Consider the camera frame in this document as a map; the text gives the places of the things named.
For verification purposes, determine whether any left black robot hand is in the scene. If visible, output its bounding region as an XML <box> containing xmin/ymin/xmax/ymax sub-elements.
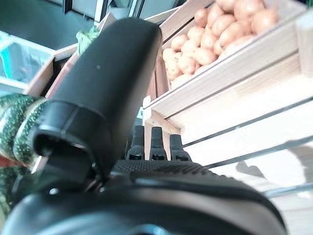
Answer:
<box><xmin>0</xmin><ymin>17</ymin><xmax>287</xmax><ymax>235</ymax></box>

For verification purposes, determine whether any leafy green lettuce bunch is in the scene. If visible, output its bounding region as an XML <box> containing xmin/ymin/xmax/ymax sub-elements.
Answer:
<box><xmin>75</xmin><ymin>25</ymin><xmax>101</xmax><ymax>56</ymax></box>

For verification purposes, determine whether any tan potato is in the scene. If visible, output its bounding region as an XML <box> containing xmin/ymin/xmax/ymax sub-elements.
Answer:
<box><xmin>211</xmin><ymin>14</ymin><xmax>237</xmax><ymax>38</ymax></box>
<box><xmin>162</xmin><ymin>47</ymin><xmax>183</xmax><ymax>81</ymax></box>
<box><xmin>234</xmin><ymin>0</ymin><xmax>258</xmax><ymax>23</ymax></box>
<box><xmin>251</xmin><ymin>9</ymin><xmax>279</xmax><ymax>34</ymax></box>
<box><xmin>177</xmin><ymin>52</ymin><xmax>201</xmax><ymax>75</ymax></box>
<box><xmin>195</xmin><ymin>46</ymin><xmax>219</xmax><ymax>66</ymax></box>
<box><xmin>207</xmin><ymin>3</ymin><xmax>224</xmax><ymax>25</ymax></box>
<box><xmin>194</xmin><ymin>8</ymin><xmax>210</xmax><ymax>28</ymax></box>
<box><xmin>219</xmin><ymin>21</ymin><xmax>255</xmax><ymax>48</ymax></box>
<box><xmin>200</xmin><ymin>29</ymin><xmax>219</xmax><ymax>49</ymax></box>
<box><xmin>170</xmin><ymin>34</ymin><xmax>189</xmax><ymax>52</ymax></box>
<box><xmin>216</xmin><ymin>0</ymin><xmax>237</xmax><ymax>13</ymax></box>
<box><xmin>187</xmin><ymin>26</ymin><xmax>206</xmax><ymax>47</ymax></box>

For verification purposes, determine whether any green striped pumpkin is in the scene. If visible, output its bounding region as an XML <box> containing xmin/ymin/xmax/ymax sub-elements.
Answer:
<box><xmin>0</xmin><ymin>94</ymin><xmax>51</xmax><ymax>168</ymax></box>
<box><xmin>0</xmin><ymin>166</ymin><xmax>34</xmax><ymax>221</ymax></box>

